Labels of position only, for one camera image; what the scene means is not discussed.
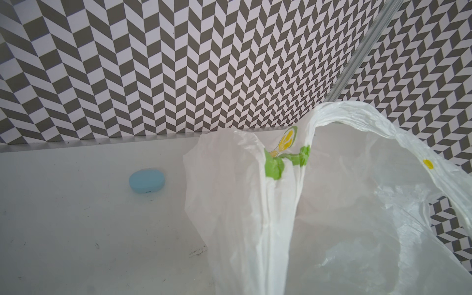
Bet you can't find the light blue oval case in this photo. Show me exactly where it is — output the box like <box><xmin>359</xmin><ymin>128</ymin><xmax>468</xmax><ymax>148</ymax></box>
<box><xmin>129</xmin><ymin>169</ymin><xmax>165</xmax><ymax>194</ymax></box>

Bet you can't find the white plastic bag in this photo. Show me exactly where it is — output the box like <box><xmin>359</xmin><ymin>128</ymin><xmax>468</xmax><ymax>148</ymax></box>
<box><xmin>183</xmin><ymin>102</ymin><xmax>472</xmax><ymax>295</ymax></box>

